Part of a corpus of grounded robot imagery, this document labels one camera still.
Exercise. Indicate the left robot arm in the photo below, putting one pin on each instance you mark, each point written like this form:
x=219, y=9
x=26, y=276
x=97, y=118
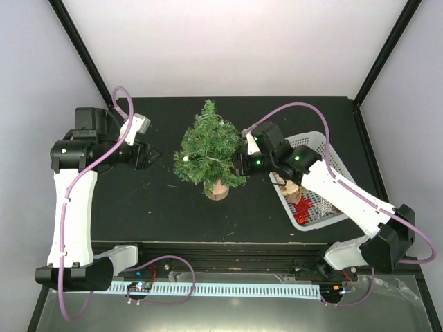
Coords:
x=71, y=254

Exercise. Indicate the small green christmas tree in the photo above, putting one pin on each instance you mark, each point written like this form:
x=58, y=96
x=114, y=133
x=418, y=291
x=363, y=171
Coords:
x=216, y=178

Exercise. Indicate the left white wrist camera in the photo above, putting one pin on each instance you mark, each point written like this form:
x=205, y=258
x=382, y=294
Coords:
x=140, y=124

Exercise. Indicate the black frame post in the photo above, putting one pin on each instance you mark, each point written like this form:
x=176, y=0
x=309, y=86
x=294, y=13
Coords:
x=395, y=34
x=80, y=47

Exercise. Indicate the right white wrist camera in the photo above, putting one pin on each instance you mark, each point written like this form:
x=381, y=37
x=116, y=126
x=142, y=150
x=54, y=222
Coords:
x=251, y=142

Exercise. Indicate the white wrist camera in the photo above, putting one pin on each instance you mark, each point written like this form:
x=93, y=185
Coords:
x=140, y=124
x=251, y=142

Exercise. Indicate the white plastic perforated basket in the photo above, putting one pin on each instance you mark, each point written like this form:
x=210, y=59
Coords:
x=318, y=218

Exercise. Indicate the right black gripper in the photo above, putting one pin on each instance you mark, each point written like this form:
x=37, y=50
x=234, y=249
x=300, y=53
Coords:
x=241, y=167

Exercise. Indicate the silver star ornament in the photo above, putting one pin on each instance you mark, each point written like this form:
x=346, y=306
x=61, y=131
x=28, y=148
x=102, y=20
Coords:
x=325, y=208

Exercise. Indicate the wooden snowman ornament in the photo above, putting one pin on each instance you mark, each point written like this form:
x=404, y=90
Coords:
x=287, y=187

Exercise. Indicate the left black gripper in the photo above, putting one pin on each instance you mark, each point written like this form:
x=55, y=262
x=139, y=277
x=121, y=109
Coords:
x=140, y=155

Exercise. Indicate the white slotted cable duct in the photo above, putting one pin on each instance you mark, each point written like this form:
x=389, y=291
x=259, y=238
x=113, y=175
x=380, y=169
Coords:
x=206, y=289

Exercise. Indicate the left black frame post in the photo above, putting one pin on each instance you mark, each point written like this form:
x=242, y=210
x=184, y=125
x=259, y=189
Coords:
x=80, y=47

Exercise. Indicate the right black frame post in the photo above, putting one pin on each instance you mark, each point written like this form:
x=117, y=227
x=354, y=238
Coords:
x=395, y=34

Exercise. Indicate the red gift box ornament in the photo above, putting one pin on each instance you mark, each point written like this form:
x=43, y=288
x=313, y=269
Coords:
x=301, y=219

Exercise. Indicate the white ball string lights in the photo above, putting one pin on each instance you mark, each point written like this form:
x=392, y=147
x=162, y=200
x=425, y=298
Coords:
x=206, y=138

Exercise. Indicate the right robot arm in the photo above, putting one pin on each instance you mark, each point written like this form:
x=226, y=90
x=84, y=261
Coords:
x=387, y=229

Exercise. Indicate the red star ornament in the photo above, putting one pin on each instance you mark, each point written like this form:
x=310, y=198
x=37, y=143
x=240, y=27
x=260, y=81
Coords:
x=303, y=207

